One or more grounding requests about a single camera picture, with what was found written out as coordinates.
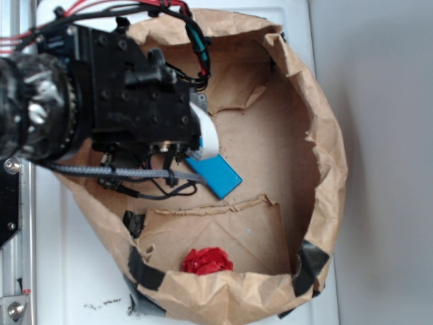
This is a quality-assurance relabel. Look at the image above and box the blue rectangular block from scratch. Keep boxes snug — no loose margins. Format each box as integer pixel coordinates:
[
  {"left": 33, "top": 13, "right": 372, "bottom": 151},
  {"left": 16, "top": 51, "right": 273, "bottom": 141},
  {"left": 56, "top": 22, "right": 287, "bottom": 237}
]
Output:
[{"left": 186, "top": 154, "right": 243, "bottom": 200}]

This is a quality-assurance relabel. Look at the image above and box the black corner bracket plate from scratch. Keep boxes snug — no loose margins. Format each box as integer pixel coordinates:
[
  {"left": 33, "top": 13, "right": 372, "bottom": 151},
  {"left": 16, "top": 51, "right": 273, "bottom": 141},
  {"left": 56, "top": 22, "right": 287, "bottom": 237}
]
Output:
[{"left": 1, "top": 157, "right": 22, "bottom": 249}]

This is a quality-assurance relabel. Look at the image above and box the brown paper bag bin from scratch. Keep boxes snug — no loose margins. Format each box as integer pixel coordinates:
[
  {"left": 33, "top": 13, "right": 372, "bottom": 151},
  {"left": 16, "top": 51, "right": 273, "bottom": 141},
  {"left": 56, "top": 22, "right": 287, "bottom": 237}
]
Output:
[{"left": 61, "top": 9, "right": 348, "bottom": 324}]

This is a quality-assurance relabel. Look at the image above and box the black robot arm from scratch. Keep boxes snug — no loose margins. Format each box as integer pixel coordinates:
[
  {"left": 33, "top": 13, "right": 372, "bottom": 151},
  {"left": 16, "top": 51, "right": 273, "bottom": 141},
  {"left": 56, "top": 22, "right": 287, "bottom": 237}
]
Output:
[{"left": 1, "top": 24, "right": 201, "bottom": 161}]

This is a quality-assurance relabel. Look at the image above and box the silver corner bracket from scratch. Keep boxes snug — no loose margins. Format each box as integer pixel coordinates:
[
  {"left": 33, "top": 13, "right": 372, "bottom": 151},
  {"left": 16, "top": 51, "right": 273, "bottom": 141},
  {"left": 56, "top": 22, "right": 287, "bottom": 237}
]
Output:
[{"left": 1, "top": 295, "right": 28, "bottom": 325}]

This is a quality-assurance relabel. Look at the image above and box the red crumpled paper ball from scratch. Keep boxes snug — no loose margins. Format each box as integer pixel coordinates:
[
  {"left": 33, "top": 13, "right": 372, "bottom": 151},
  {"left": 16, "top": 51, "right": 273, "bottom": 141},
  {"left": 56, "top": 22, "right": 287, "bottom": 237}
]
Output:
[{"left": 181, "top": 247, "right": 233, "bottom": 276}]

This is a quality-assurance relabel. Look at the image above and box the aluminium frame rail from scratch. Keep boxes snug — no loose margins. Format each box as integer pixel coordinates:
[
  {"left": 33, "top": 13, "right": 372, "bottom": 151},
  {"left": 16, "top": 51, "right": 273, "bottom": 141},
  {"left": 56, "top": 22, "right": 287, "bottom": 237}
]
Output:
[{"left": 0, "top": 0, "right": 37, "bottom": 325}]

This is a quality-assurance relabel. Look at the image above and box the white flat ribbon cable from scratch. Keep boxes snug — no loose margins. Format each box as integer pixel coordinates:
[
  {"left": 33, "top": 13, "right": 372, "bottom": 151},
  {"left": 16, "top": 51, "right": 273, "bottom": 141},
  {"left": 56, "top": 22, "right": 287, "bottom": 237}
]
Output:
[{"left": 189, "top": 101, "right": 221, "bottom": 160}]

